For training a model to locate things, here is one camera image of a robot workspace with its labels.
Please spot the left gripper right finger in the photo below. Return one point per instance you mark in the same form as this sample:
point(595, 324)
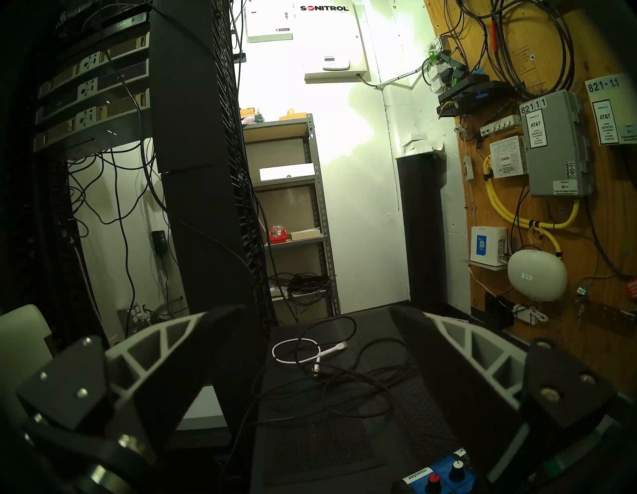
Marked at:
point(463, 398)

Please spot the white alarm control box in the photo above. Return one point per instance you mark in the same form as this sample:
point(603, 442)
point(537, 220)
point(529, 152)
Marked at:
point(328, 35)

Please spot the white ciena box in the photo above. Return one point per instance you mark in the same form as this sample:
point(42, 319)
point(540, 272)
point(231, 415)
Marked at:
point(507, 158)

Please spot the white alarm keypad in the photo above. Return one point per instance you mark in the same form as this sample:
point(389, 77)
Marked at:
point(337, 63)

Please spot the black server rack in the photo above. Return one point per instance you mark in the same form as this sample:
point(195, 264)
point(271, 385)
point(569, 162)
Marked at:
point(199, 149)

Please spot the grey metal shelving unit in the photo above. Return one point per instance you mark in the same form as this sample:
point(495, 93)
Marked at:
point(276, 130)

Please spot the grey rack mounted unit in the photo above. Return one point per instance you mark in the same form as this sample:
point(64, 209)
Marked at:
point(88, 89)
point(89, 63)
point(85, 118)

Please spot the black power adapter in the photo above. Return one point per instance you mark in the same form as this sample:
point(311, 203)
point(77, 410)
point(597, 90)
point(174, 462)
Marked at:
point(159, 243)
point(500, 311)

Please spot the white flat box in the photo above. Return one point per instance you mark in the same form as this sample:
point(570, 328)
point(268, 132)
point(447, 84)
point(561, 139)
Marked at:
point(286, 172)

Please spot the white terminal strip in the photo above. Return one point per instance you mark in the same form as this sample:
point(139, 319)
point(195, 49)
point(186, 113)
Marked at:
point(500, 127)

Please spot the white router blue label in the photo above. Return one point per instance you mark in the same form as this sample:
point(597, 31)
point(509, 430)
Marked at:
point(490, 246)

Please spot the blue black audio mixer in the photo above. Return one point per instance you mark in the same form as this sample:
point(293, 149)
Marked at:
point(448, 470)

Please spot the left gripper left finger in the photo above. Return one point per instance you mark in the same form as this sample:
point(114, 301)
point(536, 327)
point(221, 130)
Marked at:
point(149, 383)

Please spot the small red parts bin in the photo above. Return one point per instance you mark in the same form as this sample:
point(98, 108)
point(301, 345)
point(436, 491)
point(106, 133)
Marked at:
point(277, 236)

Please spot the white power plug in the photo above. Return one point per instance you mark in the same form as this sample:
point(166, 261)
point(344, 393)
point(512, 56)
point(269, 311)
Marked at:
point(527, 314)

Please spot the plywood backboard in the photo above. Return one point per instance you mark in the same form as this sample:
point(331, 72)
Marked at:
point(612, 224)

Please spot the black network device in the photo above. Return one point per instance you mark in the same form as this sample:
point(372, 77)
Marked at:
point(473, 92)

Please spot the grey junction box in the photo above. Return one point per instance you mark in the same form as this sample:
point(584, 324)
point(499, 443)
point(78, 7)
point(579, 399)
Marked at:
point(445, 74)

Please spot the grey flat box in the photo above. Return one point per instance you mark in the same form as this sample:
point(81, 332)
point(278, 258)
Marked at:
point(209, 413)

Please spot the brown cardboard box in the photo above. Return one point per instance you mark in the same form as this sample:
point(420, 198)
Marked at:
point(248, 113)

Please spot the white power supply box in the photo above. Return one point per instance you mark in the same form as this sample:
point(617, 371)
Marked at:
point(268, 20)

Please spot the tall black column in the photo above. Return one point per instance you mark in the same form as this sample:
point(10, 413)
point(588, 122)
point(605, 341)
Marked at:
point(423, 239)

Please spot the beige flat box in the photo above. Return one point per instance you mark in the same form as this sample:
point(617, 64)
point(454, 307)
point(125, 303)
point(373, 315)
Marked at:
point(306, 234)

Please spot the wall power outlet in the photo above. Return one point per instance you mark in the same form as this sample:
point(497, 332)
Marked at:
point(137, 318)

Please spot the white labelled telecom box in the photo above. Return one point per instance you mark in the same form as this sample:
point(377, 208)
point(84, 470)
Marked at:
point(617, 114)

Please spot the grey telecom enclosure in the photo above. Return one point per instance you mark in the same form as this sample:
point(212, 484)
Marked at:
point(562, 149)

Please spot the white oval clock device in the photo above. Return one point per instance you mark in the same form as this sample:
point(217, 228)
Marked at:
point(537, 276)

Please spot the flat cardboard box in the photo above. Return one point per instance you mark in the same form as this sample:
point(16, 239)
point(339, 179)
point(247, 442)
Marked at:
point(293, 115)

